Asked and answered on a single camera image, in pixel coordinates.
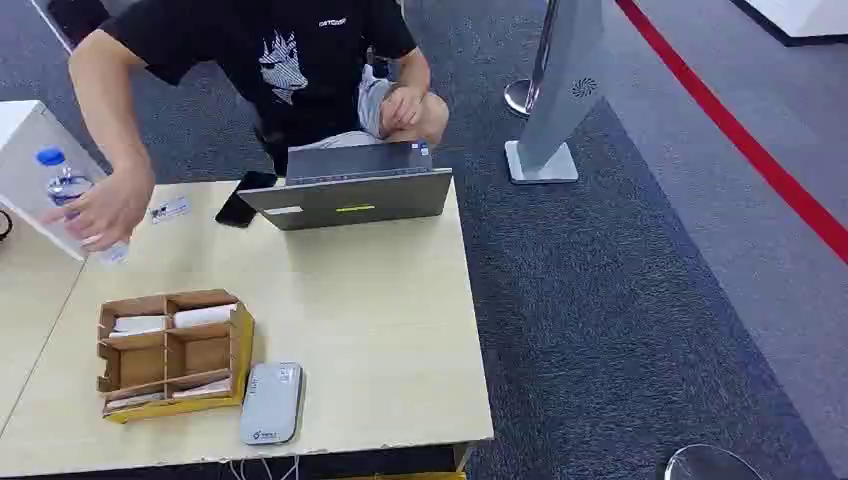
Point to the person's right hand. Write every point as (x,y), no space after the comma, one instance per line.
(116,205)

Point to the person's left hand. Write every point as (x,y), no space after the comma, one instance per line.
(401,106)

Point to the clear water bottle blue cap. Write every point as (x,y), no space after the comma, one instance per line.
(65,187)

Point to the small white printed card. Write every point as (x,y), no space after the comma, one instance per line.
(169,209)

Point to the person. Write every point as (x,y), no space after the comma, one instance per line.
(311,60)

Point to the grey laptop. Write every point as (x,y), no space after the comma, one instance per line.
(358,199)

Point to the white card stack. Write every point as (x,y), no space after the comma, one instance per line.
(138,324)
(204,315)

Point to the black phone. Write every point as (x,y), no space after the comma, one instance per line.
(240,204)

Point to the wooden compartment card box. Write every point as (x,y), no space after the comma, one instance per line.
(142,364)

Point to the grey kiosk stand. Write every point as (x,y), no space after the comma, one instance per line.
(563,79)

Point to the pale card stack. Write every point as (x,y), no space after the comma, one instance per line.
(134,400)
(204,389)

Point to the yellow board under desk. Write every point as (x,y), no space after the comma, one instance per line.
(397,476)

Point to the chrome stanchion base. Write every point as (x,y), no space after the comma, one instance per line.
(712,465)

